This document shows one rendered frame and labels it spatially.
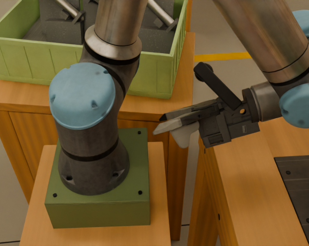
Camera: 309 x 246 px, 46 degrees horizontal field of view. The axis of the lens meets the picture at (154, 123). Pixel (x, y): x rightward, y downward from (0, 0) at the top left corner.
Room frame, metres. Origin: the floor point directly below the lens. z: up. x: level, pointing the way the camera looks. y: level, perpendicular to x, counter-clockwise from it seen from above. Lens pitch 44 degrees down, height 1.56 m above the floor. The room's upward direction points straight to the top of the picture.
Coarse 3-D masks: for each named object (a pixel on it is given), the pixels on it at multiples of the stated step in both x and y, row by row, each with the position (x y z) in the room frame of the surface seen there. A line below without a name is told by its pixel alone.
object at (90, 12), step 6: (84, 6) 1.22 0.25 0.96; (90, 6) 1.22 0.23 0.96; (96, 6) 1.22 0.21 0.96; (90, 12) 1.22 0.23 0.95; (96, 12) 1.22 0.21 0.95; (84, 18) 1.21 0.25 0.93; (90, 18) 1.21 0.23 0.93; (84, 24) 1.20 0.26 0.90; (90, 24) 1.20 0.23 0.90; (84, 30) 1.20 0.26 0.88
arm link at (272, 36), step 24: (216, 0) 0.44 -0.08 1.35; (240, 0) 0.42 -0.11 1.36; (264, 0) 0.42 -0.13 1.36; (240, 24) 0.43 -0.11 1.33; (264, 24) 0.42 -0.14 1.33; (288, 24) 0.42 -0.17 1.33; (264, 48) 0.41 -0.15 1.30; (288, 48) 0.41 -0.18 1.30; (264, 72) 0.43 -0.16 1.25; (288, 72) 0.41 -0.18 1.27; (288, 96) 0.39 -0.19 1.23; (288, 120) 0.38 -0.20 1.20
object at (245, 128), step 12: (252, 96) 0.53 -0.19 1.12; (192, 108) 0.56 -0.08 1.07; (216, 108) 0.52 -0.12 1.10; (228, 108) 0.53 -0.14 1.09; (240, 108) 0.53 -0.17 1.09; (252, 108) 0.51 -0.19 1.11; (204, 120) 0.51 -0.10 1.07; (216, 120) 0.51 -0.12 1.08; (228, 120) 0.52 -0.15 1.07; (240, 120) 0.52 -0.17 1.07; (252, 120) 0.51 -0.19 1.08; (204, 132) 0.50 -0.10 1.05; (216, 132) 0.50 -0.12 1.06; (228, 132) 0.49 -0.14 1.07; (240, 132) 0.50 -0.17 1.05; (252, 132) 0.50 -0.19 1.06; (204, 144) 0.49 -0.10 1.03; (216, 144) 0.48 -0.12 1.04
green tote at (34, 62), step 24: (24, 0) 1.30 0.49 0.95; (0, 24) 1.12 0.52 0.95; (24, 24) 1.26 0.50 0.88; (0, 48) 1.01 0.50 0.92; (24, 48) 1.00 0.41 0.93; (48, 48) 0.98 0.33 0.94; (72, 48) 0.97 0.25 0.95; (0, 72) 1.02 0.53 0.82; (24, 72) 1.00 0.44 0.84; (48, 72) 0.99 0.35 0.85; (144, 72) 0.93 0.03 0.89; (168, 72) 0.92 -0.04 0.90; (144, 96) 0.93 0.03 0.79; (168, 96) 0.91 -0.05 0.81
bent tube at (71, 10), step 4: (56, 0) 1.21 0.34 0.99; (60, 0) 1.21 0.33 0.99; (64, 0) 1.21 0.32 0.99; (60, 4) 1.20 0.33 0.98; (64, 4) 1.20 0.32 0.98; (68, 4) 1.21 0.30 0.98; (64, 8) 1.20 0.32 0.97; (68, 8) 1.20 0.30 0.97; (72, 8) 1.20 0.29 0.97; (68, 12) 1.20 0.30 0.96; (72, 12) 1.19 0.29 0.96; (76, 12) 1.19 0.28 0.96; (72, 16) 1.19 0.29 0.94
